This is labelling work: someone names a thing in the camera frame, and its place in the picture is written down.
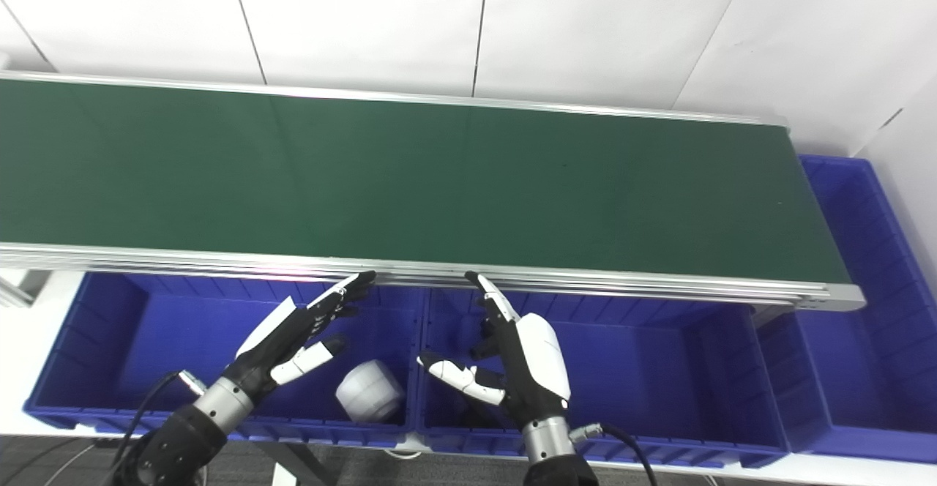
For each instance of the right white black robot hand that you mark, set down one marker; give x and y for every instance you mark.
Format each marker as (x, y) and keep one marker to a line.
(538, 369)

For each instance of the aluminium extrusion conveyor leg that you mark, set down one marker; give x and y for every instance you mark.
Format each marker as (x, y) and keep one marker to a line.
(11, 288)

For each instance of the green conveyor belt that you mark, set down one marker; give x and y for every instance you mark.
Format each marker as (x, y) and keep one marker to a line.
(439, 178)
(219, 263)

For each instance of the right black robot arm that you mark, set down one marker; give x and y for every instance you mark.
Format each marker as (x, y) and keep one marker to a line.
(549, 442)

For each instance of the white cylindrical part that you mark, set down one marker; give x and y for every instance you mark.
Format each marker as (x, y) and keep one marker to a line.
(370, 391)

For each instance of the blue plastic bin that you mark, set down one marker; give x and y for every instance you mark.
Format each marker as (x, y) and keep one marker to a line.
(146, 339)
(659, 383)
(864, 369)

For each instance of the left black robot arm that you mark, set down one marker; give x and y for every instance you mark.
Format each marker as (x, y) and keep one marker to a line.
(176, 446)

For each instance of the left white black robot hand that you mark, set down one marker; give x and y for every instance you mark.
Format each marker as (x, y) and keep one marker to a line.
(274, 350)

